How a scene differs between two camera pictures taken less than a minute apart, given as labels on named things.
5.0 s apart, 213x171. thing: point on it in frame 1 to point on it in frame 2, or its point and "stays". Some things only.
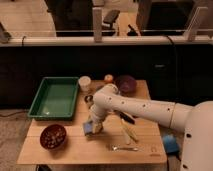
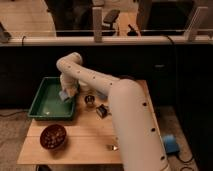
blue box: [171, 145] stays
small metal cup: [88, 98] stays
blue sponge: [88, 127] to [63, 95]
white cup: [84, 82] stays
